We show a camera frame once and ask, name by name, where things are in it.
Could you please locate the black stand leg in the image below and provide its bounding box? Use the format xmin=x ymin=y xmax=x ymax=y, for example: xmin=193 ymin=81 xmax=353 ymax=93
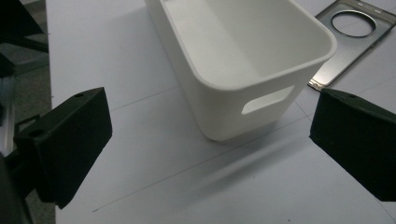
xmin=0 ymin=0 xmax=50 ymax=54

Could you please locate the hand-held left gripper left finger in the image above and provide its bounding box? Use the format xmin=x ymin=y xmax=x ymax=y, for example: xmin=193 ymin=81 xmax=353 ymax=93
xmin=13 ymin=87 xmax=113 ymax=210

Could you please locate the grey phone case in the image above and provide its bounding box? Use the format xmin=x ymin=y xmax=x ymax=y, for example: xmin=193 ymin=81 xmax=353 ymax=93
xmin=307 ymin=0 xmax=396 ymax=91

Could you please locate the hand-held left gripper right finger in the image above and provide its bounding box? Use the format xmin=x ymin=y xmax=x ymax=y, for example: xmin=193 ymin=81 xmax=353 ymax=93
xmin=309 ymin=88 xmax=396 ymax=203

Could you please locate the aluminium floor rail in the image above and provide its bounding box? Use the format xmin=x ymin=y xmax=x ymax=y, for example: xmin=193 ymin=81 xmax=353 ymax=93
xmin=0 ymin=77 xmax=17 ymax=157

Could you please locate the white plastic storage bin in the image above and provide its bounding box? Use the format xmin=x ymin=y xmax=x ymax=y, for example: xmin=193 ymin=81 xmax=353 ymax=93
xmin=144 ymin=0 xmax=338 ymax=143

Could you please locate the white table cover sheet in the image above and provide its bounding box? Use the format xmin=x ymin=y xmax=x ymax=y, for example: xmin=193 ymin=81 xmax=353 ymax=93
xmin=46 ymin=0 xmax=396 ymax=224

